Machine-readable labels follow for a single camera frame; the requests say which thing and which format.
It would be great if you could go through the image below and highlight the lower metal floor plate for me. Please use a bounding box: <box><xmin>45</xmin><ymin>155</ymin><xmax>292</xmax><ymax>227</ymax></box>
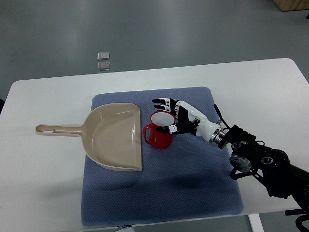
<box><xmin>97</xmin><ymin>61</ymin><xmax>110</xmax><ymax>71</ymax></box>

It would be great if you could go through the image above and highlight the upper metal floor plate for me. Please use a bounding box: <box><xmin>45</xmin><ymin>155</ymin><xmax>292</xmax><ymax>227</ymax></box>
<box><xmin>97</xmin><ymin>51</ymin><xmax>110</xmax><ymax>60</ymax></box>

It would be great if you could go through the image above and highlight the beige plastic dustpan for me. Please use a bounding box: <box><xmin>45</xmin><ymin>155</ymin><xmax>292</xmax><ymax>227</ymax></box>
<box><xmin>35</xmin><ymin>103</ymin><xmax>143</xmax><ymax>171</ymax></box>

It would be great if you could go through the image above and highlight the blue grey mat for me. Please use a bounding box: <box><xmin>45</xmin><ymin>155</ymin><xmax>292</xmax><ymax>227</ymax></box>
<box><xmin>81</xmin><ymin>87</ymin><xmax>244</xmax><ymax>227</ymax></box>

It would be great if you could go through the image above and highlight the red cup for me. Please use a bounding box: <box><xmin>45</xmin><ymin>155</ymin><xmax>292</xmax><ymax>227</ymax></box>
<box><xmin>142</xmin><ymin>111</ymin><xmax>176</xmax><ymax>150</ymax></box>

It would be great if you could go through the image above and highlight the white table leg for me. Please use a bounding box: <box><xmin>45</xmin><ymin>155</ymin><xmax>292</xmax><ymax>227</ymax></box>
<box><xmin>248</xmin><ymin>214</ymin><xmax>264</xmax><ymax>232</ymax></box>

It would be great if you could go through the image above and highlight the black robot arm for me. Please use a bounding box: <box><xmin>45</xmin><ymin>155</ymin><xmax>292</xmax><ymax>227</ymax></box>
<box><xmin>213</xmin><ymin>125</ymin><xmax>309</xmax><ymax>232</ymax></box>

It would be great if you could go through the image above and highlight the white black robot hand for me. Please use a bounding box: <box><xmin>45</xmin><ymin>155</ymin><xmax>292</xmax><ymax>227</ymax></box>
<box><xmin>152</xmin><ymin>98</ymin><xmax>225</xmax><ymax>148</ymax></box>

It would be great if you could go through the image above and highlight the wooden box corner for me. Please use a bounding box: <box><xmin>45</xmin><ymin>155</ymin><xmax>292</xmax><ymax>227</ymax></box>
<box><xmin>273</xmin><ymin>0</ymin><xmax>309</xmax><ymax>12</ymax></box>

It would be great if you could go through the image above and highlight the metal floor plate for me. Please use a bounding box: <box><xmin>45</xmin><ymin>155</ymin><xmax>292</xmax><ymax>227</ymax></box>
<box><xmin>97</xmin><ymin>51</ymin><xmax>110</xmax><ymax>60</ymax></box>
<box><xmin>97</xmin><ymin>61</ymin><xmax>110</xmax><ymax>71</ymax></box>

